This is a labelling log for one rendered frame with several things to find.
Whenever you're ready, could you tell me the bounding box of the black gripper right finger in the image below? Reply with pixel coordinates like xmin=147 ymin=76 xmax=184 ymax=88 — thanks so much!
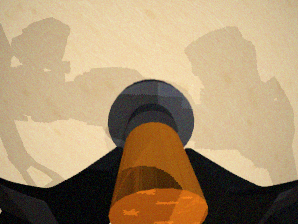
xmin=185 ymin=148 xmax=298 ymax=224

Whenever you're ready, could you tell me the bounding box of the orange knob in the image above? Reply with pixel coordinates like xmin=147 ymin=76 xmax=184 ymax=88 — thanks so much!
xmin=109 ymin=123 xmax=209 ymax=224

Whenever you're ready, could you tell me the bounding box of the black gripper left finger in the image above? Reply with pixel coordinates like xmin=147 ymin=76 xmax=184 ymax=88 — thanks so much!
xmin=0 ymin=147 xmax=122 ymax=224

